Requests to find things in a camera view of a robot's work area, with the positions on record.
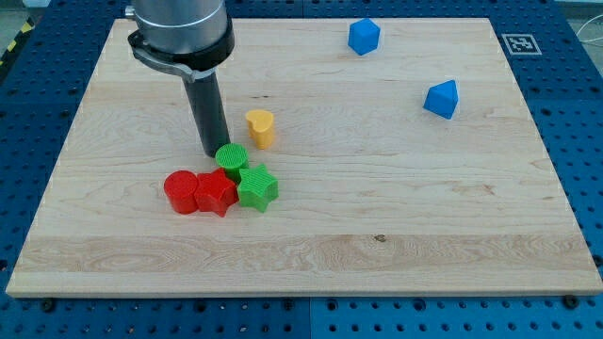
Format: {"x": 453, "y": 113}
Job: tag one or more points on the blue pyramid block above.
{"x": 442, "y": 99}

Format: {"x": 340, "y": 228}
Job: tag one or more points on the green star block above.
{"x": 257, "y": 188}

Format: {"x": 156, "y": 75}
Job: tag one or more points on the red cylinder block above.
{"x": 180, "y": 187}

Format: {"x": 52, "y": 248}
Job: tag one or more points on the white fiducial marker tag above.
{"x": 521, "y": 44}

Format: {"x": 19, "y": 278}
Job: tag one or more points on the blue cube block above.
{"x": 364, "y": 36}

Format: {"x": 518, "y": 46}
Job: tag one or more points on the green cylinder block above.
{"x": 232, "y": 157}

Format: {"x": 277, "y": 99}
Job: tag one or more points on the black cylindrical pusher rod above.
{"x": 207, "y": 110}

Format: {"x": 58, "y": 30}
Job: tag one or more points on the red star block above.
{"x": 215, "y": 192}

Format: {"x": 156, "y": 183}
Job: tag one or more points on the wooden board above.
{"x": 377, "y": 195}

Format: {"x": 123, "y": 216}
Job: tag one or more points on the yellow heart block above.
{"x": 261, "y": 127}

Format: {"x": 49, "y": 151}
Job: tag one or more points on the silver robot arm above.
{"x": 188, "y": 39}

